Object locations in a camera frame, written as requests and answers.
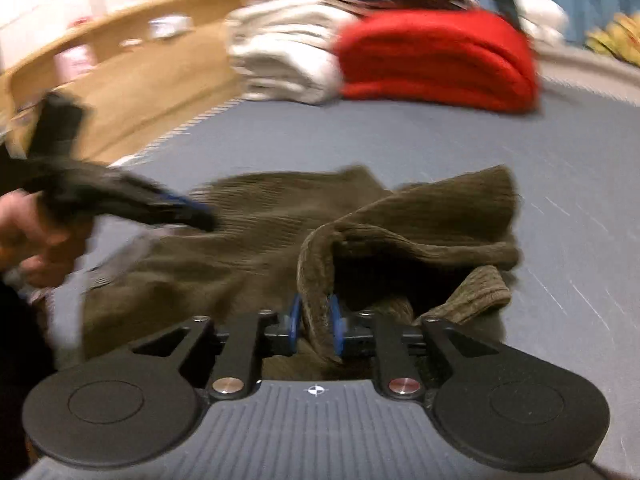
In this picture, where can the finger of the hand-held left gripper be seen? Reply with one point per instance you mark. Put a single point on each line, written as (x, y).
(170, 207)

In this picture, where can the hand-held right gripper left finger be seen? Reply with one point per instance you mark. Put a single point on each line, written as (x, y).
(293, 321)

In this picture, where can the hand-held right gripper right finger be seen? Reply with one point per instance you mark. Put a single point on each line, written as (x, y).
(337, 327)

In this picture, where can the person's left hand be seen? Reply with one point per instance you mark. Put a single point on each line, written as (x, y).
(35, 240)

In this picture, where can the white folded blanket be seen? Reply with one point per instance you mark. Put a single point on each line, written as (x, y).
(285, 50)

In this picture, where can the grey bed mattress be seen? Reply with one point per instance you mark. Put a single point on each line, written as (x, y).
(410, 140)

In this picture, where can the red folded blanket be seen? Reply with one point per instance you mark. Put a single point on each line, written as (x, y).
(440, 60)

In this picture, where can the white plush toy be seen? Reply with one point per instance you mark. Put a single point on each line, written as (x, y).
(542, 15)

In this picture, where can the yellow plush toy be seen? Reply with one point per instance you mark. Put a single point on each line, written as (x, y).
(617, 40)

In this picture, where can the wooden bed frame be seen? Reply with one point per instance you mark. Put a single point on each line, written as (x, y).
(125, 80)

